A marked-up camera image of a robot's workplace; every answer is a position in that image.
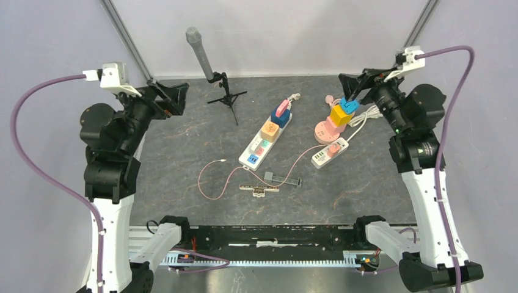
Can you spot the grey clamp tool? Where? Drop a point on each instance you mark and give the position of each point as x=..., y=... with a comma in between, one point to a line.
x=271, y=178

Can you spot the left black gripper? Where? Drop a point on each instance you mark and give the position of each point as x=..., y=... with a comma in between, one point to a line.
x=173, y=102

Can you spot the long white power strip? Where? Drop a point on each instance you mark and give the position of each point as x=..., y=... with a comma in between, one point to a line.
x=257, y=150

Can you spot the yellow cube adapter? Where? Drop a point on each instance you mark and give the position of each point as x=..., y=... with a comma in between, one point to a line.
x=339, y=117

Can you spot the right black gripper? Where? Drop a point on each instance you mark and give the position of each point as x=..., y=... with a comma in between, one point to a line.
x=373, y=78

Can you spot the pink plug on small strip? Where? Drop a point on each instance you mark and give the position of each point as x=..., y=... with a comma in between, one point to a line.
x=333, y=149

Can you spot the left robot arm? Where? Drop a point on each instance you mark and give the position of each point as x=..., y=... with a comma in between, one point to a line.
x=112, y=139

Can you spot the grey microphone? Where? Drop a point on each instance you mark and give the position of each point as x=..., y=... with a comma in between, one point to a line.
x=194, y=39

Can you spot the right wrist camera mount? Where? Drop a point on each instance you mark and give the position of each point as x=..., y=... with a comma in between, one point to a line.
x=406, y=63

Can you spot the tan cube adapter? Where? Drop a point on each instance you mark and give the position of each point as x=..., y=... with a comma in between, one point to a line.
x=269, y=131

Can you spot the dark blue cube adapter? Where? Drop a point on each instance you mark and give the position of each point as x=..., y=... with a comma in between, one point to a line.
x=282, y=120

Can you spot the small white USB power strip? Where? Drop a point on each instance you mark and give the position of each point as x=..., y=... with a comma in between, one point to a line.
x=320, y=159

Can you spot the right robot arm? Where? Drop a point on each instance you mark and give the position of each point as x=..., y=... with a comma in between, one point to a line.
x=439, y=259

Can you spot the pink round socket tower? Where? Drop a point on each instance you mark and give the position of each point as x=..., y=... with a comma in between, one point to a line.
x=327, y=131

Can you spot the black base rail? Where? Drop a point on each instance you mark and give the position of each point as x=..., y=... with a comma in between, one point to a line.
x=275, y=242

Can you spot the pink plug adapter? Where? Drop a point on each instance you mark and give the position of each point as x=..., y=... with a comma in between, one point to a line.
x=282, y=108

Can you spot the light blue cube adapter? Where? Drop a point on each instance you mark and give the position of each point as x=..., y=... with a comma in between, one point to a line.
x=349, y=107

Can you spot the black microphone tripod stand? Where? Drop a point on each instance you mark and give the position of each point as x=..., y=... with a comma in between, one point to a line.
x=228, y=99

